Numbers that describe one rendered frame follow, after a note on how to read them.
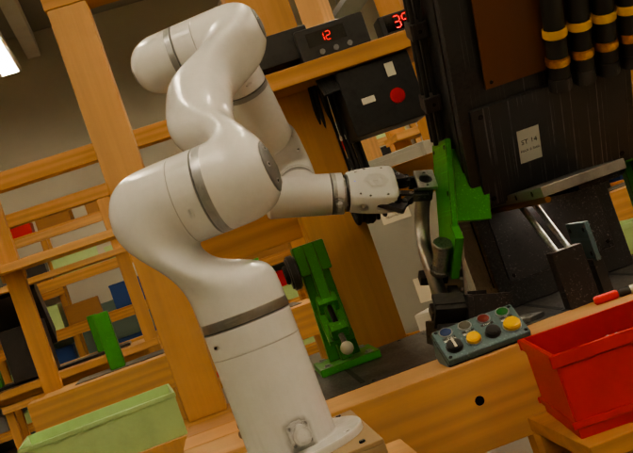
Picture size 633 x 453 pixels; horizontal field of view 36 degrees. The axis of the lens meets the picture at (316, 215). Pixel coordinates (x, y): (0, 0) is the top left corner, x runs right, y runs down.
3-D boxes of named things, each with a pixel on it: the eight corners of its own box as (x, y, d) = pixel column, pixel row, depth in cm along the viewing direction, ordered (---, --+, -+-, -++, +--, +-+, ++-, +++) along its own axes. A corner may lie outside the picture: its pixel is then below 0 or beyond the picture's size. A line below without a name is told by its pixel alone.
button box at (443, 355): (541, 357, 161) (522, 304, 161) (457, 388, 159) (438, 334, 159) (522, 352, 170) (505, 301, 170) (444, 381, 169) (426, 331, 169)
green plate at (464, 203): (495, 245, 184) (486, 135, 185) (453, 248, 183) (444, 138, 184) (480, 246, 195) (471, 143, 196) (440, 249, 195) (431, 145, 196)
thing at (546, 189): (629, 173, 169) (624, 157, 169) (545, 203, 167) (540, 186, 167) (553, 191, 208) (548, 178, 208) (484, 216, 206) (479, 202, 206)
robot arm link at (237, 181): (186, 266, 128) (298, 224, 125) (140, 204, 121) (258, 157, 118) (189, 72, 167) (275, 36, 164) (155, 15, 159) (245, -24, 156)
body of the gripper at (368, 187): (345, 195, 188) (401, 191, 189) (337, 163, 195) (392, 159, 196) (343, 224, 193) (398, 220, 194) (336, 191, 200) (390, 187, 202)
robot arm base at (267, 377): (382, 429, 121) (331, 291, 122) (244, 493, 116) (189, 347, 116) (339, 417, 139) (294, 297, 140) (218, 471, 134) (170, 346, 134)
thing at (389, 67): (430, 112, 211) (407, 48, 212) (357, 137, 209) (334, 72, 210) (418, 121, 224) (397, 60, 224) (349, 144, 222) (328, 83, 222)
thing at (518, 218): (636, 263, 204) (581, 111, 204) (504, 312, 200) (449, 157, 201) (601, 264, 222) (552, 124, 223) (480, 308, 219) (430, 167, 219)
